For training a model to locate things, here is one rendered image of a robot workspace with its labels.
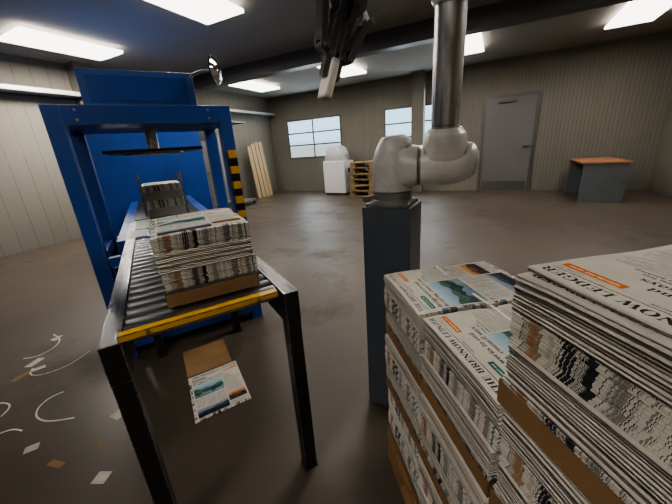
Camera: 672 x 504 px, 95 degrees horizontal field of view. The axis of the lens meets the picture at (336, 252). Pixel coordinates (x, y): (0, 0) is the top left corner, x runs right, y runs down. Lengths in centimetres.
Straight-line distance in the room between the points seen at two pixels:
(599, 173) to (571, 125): 184
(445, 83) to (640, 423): 106
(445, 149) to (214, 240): 86
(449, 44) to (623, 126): 793
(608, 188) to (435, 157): 636
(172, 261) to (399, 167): 85
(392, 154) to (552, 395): 96
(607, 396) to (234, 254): 92
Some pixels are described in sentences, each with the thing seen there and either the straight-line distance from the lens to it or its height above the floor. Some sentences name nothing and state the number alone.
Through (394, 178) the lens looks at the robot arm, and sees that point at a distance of 125.
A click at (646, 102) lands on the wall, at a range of 913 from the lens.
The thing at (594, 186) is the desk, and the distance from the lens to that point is 741.
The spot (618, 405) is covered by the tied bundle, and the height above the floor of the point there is 97.
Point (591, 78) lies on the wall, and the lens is 896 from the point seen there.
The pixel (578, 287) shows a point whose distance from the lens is 45.
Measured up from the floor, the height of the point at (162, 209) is 85.
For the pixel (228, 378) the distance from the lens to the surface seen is 205.
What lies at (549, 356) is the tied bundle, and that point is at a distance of 49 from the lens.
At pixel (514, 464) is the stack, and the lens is 65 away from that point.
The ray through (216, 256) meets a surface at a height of 94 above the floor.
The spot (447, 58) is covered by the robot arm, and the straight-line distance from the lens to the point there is 126.
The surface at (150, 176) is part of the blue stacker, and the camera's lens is 454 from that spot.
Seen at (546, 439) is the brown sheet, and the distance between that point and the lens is 54.
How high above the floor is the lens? 124
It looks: 18 degrees down
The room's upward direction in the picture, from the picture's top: 4 degrees counter-clockwise
